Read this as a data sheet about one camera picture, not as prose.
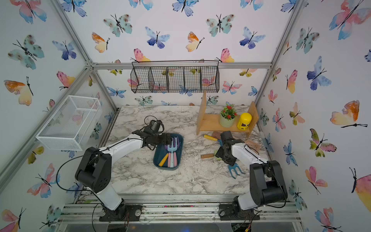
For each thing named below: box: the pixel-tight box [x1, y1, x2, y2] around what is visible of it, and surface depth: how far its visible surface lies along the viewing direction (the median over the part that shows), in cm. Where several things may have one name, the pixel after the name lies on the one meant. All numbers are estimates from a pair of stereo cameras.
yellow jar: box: [237, 112, 253, 131], surface depth 93 cm
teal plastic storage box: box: [153, 133, 185, 171], surface depth 93 cm
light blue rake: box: [167, 136, 178, 168], surface depth 95 cm
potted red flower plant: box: [219, 103, 238, 128], surface depth 93 cm
